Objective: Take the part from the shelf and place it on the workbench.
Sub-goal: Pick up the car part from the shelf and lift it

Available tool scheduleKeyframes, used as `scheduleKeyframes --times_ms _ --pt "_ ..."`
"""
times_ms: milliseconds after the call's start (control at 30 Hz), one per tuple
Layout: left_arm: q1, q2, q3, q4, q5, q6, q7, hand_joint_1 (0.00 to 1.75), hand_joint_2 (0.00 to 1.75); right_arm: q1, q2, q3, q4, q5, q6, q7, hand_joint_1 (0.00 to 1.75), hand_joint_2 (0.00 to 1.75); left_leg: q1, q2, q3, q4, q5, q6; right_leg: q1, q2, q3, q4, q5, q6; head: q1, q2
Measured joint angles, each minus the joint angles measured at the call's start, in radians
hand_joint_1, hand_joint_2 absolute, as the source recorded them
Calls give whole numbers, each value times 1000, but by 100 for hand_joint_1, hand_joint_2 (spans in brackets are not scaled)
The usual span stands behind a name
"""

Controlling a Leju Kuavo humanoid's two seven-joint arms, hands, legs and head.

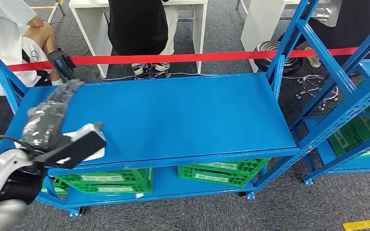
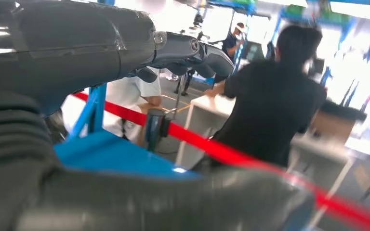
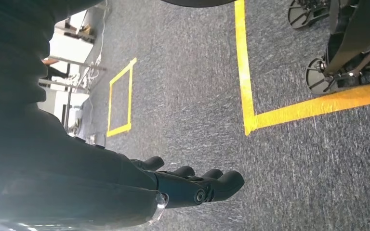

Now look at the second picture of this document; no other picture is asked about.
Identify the white desk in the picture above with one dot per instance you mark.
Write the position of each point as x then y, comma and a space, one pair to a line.
210, 108

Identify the chrome stanchion post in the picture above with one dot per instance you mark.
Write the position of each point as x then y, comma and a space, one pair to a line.
154, 127

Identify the red barrier tape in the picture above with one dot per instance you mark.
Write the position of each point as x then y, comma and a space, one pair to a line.
185, 134

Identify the person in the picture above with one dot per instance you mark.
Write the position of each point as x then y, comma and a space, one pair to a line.
140, 91
268, 111
229, 44

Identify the blue metal shelf rack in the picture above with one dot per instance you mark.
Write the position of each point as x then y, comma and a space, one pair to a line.
108, 153

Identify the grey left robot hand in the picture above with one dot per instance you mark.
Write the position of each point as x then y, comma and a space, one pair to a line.
60, 47

